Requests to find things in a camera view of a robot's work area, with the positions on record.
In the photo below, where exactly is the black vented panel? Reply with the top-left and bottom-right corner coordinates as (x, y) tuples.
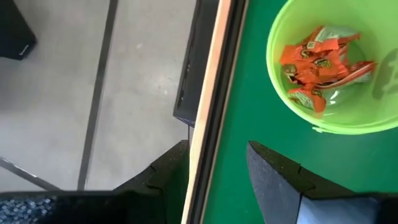
(172, 0), (219, 128)

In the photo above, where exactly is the black aluminium table frame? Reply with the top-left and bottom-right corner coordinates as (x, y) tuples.
(186, 0), (250, 224)

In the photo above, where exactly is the green felt mat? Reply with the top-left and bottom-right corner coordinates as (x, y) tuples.
(201, 0), (398, 224)

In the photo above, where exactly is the wooden table board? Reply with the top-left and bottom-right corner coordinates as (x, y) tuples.
(180, 0), (233, 224)

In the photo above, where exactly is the lime green pumpkin-face bucket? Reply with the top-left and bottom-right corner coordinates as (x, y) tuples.
(266, 0), (398, 136)

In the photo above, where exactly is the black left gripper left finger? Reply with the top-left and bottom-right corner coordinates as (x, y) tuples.
(113, 139), (190, 224)

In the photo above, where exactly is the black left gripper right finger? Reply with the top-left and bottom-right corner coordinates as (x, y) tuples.
(247, 140), (356, 224)

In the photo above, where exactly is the small orange-red candy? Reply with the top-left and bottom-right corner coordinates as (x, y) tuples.
(306, 24), (362, 52)

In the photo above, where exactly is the black box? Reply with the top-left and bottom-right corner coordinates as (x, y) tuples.
(0, 0), (38, 61)

